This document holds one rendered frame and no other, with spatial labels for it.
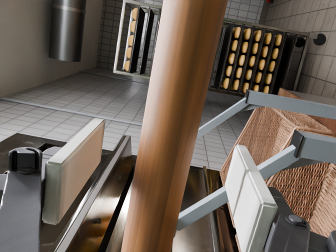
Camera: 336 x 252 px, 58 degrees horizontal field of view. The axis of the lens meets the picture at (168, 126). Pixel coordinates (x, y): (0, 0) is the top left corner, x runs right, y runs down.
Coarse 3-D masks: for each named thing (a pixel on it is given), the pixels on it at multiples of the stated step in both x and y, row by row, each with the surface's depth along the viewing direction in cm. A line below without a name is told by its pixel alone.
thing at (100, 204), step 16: (128, 144) 167; (112, 160) 138; (128, 160) 167; (112, 176) 131; (96, 192) 109; (112, 192) 131; (96, 208) 107; (112, 208) 131; (80, 224) 91; (96, 224) 107; (64, 240) 83; (80, 240) 91; (96, 240) 107
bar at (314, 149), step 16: (256, 96) 101; (272, 96) 100; (224, 112) 104; (304, 112) 101; (320, 112) 101; (208, 128) 106; (304, 144) 55; (320, 144) 54; (272, 160) 57; (288, 160) 57; (304, 160) 57; (320, 160) 55; (224, 192) 59; (192, 208) 61; (208, 208) 60; (176, 224) 61
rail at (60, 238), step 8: (120, 144) 159; (112, 152) 148; (104, 168) 129; (96, 184) 116; (88, 192) 109; (80, 208) 99; (72, 216) 95; (64, 232) 87; (56, 240) 83; (56, 248) 80
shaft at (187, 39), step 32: (192, 0) 13; (224, 0) 14; (160, 32) 14; (192, 32) 13; (160, 64) 14; (192, 64) 14; (160, 96) 15; (192, 96) 14; (160, 128) 15; (192, 128) 15; (160, 160) 15; (160, 192) 16; (128, 224) 17; (160, 224) 16
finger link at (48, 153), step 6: (48, 150) 15; (54, 150) 15; (42, 156) 14; (48, 156) 15; (42, 162) 14; (42, 168) 13; (0, 174) 12; (6, 174) 12; (42, 174) 13; (0, 180) 12; (42, 180) 12; (0, 186) 12; (42, 186) 13; (0, 192) 11; (42, 192) 13; (0, 198) 12; (42, 198) 13; (42, 204) 13
